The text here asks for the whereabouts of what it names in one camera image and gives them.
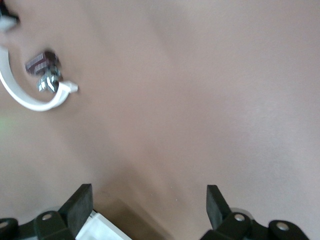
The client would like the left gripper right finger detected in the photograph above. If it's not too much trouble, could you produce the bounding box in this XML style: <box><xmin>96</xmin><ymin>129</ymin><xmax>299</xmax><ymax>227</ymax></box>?
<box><xmin>199</xmin><ymin>184</ymin><xmax>311</xmax><ymax>240</ymax></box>

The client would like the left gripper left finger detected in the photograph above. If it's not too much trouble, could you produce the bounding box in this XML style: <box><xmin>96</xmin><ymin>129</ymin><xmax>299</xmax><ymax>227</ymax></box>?
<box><xmin>0</xmin><ymin>183</ymin><xmax>94</xmax><ymax>240</ymax></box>

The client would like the white curved plastic clip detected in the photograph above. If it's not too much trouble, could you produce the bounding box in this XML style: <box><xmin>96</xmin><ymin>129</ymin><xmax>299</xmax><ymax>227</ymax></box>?
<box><xmin>0</xmin><ymin>46</ymin><xmax>79</xmax><ymax>112</ymax></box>

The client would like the brown terminal block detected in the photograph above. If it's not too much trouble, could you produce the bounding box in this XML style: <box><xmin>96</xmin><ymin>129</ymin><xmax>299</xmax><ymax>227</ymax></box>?
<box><xmin>24</xmin><ymin>49</ymin><xmax>63</xmax><ymax>94</ymax></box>

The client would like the small black component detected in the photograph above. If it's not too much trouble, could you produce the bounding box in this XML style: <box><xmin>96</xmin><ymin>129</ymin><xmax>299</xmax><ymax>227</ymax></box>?
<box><xmin>0</xmin><ymin>0</ymin><xmax>21</xmax><ymax>33</ymax></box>

